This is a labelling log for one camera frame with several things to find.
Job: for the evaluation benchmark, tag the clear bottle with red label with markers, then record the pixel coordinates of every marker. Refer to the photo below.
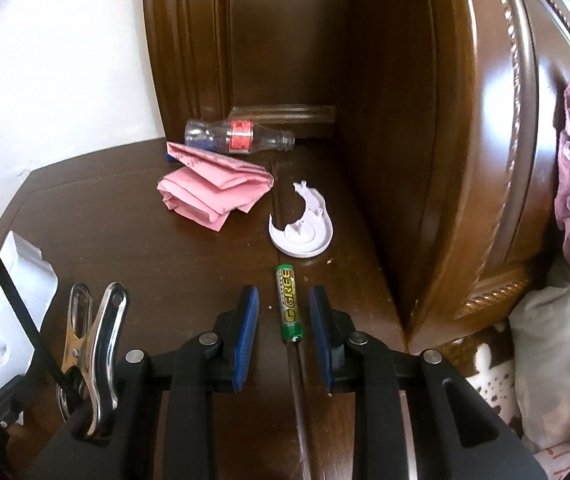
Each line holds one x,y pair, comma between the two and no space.
215,135

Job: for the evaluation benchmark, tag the brown polka dot blanket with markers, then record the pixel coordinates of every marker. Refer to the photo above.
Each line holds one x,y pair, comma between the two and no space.
490,375

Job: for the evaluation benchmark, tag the pink cloth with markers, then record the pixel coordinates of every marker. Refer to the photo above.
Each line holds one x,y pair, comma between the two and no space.
210,190

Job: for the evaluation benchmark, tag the broken white plastic disc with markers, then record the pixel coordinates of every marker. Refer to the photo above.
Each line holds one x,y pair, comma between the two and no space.
310,240

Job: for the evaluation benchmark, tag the wooden nightstand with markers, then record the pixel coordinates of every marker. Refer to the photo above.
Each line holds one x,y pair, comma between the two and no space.
115,240

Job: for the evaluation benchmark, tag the white plastic tray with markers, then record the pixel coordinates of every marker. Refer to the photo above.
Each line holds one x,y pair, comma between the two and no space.
25,280

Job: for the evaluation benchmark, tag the green battery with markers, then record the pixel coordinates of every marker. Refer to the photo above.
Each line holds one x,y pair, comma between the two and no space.
290,305

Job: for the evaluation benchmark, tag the silver metal spring clip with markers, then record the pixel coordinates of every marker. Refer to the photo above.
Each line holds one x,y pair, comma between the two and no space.
105,360

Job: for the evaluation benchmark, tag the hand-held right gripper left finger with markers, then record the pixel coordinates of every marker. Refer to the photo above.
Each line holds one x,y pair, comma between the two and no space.
246,340

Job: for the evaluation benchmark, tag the wooden headboard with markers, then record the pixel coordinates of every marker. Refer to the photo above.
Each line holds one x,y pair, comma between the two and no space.
290,60

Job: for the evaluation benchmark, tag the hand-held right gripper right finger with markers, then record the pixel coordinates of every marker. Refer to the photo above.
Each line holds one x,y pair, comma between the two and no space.
322,340

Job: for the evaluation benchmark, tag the white pillow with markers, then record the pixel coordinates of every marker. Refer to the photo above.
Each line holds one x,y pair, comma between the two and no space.
550,350

